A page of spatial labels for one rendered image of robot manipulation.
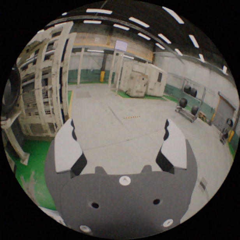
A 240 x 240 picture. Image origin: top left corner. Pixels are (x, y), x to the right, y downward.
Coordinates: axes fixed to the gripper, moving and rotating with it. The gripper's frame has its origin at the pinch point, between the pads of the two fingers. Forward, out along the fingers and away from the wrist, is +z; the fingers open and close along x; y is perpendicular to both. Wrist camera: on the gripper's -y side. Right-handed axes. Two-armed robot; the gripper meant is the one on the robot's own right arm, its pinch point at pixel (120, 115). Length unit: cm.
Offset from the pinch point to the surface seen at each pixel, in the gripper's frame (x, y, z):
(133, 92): 78, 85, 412
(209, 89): 908, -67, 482
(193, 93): 350, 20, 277
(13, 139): -156, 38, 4
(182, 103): 321, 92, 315
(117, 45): -7, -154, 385
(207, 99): 900, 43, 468
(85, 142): -56, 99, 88
